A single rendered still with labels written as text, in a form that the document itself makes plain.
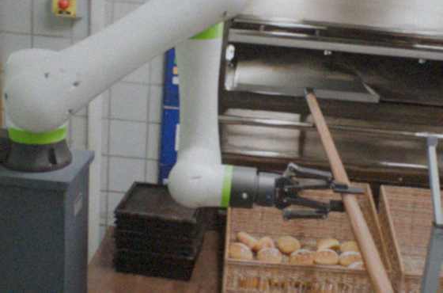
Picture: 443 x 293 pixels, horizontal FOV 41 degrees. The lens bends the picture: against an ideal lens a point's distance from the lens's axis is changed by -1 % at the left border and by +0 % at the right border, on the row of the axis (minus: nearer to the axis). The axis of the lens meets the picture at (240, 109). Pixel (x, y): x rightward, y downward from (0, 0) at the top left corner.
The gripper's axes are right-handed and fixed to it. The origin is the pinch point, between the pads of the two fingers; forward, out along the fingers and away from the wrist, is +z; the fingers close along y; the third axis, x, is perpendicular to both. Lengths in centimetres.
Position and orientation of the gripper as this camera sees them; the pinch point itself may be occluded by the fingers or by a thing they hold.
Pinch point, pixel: (346, 197)
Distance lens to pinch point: 134.5
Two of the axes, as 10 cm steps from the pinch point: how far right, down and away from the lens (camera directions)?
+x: -0.3, 2.5, -9.7
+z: 10.0, 1.0, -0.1
